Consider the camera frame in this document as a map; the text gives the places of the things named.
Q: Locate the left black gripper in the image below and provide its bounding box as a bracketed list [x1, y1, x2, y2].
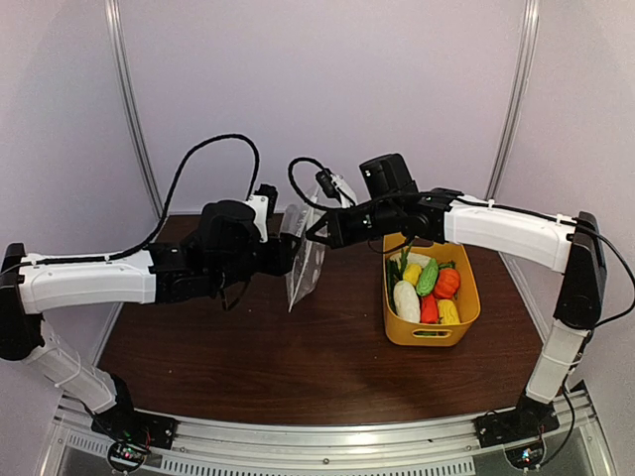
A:
[209, 230, 302, 292]

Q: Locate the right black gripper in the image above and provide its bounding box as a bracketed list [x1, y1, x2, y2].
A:
[306, 197, 400, 250]

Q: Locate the clear dotted zip bag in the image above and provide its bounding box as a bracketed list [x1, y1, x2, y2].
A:
[280, 175, 357, 312]

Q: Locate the white toy radish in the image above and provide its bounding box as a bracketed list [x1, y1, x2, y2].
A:
[393, 281, 421, 323]

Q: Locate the green toy bitter gourd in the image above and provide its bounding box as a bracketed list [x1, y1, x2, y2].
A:
[415, 258, 440, 297]

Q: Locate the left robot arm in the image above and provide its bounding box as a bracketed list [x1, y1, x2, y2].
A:
[1, 197, 301, 440]

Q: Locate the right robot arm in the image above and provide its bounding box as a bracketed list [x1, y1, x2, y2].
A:
[307, 154, 606, 438]

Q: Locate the green leafy toy vegetable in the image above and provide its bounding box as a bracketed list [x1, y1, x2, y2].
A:
[386, 247, 411, 285]

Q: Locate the yellow toy pepper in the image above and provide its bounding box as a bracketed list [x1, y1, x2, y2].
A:
[403, 263, 423, 287]

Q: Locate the red toy pepper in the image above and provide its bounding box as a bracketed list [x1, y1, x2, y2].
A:
[421, 295, 439, 324]

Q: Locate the yellow plastic basket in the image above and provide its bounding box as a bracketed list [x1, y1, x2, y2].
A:
[382, 233, 480, 347]

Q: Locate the orange toy pumpkin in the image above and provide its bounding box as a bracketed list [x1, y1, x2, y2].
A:
[433, 268, 460, 299]

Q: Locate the yellow toy corn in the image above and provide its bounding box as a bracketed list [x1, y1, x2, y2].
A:
[437, 299, 461, 325]

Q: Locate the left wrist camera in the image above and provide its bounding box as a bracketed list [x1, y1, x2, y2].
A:
[246, 183, 279, 243]

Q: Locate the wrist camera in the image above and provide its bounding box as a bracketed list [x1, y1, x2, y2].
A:
[246, 183, 279, 243]
[316, 169, 343, 204]

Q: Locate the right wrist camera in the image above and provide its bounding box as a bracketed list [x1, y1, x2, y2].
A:
[316, 169, 343, 204]

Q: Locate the right black camera cable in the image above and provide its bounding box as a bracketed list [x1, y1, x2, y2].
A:
[287, 157, 343, 211]

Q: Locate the black camera cable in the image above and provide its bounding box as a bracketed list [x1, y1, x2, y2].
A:
[287, 157, 343, 211]
[98, 132, 262, 264]

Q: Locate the left black camera cable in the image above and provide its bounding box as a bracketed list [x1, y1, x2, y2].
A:
[98, 132, 262, 264]

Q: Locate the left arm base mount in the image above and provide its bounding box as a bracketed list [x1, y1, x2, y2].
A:
[90, 411, 178, 449]

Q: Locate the right aluminium corner post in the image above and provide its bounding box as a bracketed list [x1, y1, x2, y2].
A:
[485, 0, 541, 199]

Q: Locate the aluminium corner post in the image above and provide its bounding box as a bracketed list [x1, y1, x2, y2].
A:
[104, 0, 163, 218]
[485, 0, 541, 199]

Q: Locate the aluminium front rail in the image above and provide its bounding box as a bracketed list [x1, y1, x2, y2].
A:
[35, 390, 617, 475]

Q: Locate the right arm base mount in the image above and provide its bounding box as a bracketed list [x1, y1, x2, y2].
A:
[473, 407, 560, 448]

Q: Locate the left aluminium corner post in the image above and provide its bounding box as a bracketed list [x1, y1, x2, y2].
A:
[104, 0, 163, 218]

